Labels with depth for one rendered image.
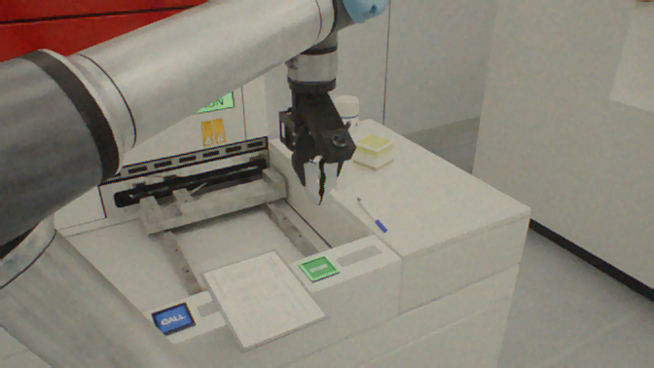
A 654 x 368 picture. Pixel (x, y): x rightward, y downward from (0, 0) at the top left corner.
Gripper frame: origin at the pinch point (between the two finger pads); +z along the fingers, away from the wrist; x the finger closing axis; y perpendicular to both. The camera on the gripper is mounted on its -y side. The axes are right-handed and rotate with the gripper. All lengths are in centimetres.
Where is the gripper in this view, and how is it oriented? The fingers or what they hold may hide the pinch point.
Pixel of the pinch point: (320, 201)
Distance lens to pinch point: 82.8
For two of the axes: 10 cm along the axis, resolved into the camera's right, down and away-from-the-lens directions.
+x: -8.7, 2.4, -4.4
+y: -5.0, -4.1, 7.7
